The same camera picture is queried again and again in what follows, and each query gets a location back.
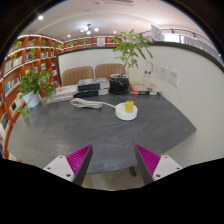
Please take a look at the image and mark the yellow charger block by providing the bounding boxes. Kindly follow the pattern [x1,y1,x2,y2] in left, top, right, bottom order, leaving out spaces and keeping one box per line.
[125,100,135,113]

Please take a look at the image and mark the white wall socket plate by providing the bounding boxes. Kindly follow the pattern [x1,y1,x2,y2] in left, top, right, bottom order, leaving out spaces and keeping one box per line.
[159,65,169,81]
[168,68,181,87]

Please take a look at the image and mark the white sheer curtain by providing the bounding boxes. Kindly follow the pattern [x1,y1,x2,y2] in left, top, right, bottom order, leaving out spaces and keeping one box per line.
[182,34,221,59]

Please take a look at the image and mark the white hanging banner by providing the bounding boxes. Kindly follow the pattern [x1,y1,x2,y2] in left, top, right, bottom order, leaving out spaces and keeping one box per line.
[150,24,165,42]

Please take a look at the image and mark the tall plant in black pot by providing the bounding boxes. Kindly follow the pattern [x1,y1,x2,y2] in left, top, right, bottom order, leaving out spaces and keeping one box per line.
[109,29,154,95]

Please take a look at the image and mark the ceiling air vent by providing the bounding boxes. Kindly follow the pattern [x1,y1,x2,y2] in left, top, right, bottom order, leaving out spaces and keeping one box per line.
[94,0,134,6]

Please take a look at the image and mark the white bundled power cable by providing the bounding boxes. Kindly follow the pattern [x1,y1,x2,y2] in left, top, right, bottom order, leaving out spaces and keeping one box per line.
[69,97,118,110]

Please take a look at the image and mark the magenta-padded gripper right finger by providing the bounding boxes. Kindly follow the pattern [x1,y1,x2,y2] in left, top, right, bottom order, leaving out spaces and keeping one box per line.
[134,144,184,186]

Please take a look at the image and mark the thin red-spined book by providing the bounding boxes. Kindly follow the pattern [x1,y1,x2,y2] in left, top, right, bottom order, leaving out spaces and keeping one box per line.
[129,89,158,97]

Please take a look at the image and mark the orange bookshelf unit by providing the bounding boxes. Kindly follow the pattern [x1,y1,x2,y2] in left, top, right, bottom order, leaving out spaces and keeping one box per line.
[0,34,125,160]

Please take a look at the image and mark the large beige book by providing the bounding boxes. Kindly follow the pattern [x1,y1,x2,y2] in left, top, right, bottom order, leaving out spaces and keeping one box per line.
[129,81,163,93]

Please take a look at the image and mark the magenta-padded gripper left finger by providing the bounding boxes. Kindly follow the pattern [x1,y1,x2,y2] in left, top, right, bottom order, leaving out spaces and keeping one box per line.
[43,144,94,187]

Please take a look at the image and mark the tan upholstered chair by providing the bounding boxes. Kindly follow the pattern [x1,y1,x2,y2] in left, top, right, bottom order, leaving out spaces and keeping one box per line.
[61,65,95,87]
[94,63,127,80]

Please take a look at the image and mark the leafy plant in white pot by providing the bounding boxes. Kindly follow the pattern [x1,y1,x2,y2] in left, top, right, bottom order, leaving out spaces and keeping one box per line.
[16,67,56,121]

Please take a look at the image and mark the small white framed sign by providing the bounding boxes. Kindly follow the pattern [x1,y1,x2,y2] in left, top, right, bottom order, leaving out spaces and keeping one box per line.
[96,36,106,47]

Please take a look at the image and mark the multi-bulb ceiling lamp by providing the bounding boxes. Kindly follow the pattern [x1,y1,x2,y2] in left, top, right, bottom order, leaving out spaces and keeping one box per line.
[79,23,100,36]

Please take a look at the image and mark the recessed ceiling lights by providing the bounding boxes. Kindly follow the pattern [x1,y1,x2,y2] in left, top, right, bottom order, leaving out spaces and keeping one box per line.
[37,14,118,38]

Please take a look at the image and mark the white book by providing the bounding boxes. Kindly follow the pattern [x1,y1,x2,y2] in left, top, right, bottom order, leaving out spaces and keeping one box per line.
[53,84,79,99]
[46,94,75,105]

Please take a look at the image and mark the black ceiling track rail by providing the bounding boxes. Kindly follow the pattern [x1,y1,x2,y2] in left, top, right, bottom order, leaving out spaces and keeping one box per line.
[139,27,212,38]

